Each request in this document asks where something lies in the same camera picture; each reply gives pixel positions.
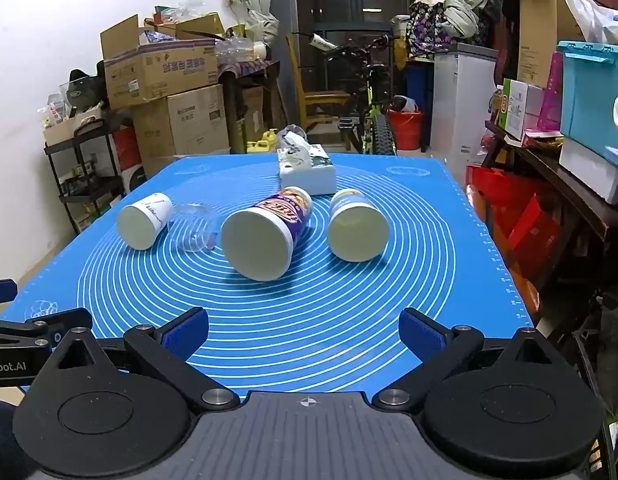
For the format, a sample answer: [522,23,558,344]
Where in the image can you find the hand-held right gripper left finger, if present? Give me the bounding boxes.
[53,306,241,417]

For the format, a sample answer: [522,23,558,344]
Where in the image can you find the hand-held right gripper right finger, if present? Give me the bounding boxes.
[370,306,558,415]

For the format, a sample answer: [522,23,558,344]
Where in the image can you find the clear plastic cup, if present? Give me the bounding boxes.
[168,202,219,254]

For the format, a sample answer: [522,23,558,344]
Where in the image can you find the purple printed paper cup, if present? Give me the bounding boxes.
[220,186,314,282]

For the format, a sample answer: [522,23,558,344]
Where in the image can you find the white and blue paper cup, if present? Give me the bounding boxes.
[327,188,390,263]

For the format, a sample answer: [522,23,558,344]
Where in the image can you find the small white paper cup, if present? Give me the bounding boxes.
[116,191,176,251]

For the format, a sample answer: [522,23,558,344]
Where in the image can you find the blue silicone mat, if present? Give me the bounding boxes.
[0,152,536,403]

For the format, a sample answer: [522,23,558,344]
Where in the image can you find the black metal shelf rack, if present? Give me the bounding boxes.
[43,114,141,235]

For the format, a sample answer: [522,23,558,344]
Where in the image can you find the red gift bags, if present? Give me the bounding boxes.
[465,164,564,263]

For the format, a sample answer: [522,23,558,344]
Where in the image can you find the white tissue box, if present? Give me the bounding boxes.
[276,129,338,196]

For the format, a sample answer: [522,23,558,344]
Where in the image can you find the yellow plastic jug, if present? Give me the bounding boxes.
[246,128,281,155]

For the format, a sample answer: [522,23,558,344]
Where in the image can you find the red plastic bucket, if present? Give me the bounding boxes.
[386,109,424,152]

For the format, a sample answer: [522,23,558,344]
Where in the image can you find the dark wooden shelf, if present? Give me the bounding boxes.
[483,119,618,281]

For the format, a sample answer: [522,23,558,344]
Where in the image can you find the large plain cardboard box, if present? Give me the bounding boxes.
[133,83,231,177]

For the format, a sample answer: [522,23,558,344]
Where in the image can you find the black bag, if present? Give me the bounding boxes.
[63,68,109,112]

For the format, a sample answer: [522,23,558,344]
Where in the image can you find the black and green bicycle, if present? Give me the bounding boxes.
[289,31,406,157]

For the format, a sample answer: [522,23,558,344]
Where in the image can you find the blue plastic barrel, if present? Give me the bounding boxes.
[406,61,435,152]

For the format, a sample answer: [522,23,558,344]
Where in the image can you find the white chest freezer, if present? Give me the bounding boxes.
[431,42,498,182]

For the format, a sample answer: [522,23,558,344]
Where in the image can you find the white storage box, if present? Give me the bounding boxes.
[558,136,618,206]

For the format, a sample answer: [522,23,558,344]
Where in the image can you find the green and white carton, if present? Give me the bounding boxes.
[498,78,546,142]

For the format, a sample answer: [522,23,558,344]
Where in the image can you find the wooden chair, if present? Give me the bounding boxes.
[286,33,352,134]

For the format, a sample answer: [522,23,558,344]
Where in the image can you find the open printed cardboard box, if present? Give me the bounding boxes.
[100,14,221,109]

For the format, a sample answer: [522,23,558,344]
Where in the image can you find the dark wooden side table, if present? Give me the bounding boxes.
[218,59,282,152]

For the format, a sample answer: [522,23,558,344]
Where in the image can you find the pink flat box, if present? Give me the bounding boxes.
[536,51,564,132]

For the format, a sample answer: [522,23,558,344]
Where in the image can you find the teal plastic storage bin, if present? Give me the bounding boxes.
[556,40,618,155]

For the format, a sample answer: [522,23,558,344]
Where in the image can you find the floral fabric bag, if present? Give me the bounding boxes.
[406,0,458,59]

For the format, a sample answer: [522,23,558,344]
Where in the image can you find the tall brown cardboard box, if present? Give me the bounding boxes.
[517,0,586,89]

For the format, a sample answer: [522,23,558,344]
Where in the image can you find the pale green curtain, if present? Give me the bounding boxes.
[440,0,496,42]
[215,0,281,52]

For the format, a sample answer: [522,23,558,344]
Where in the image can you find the white plastic bag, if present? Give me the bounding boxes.
[556,0,618,47]

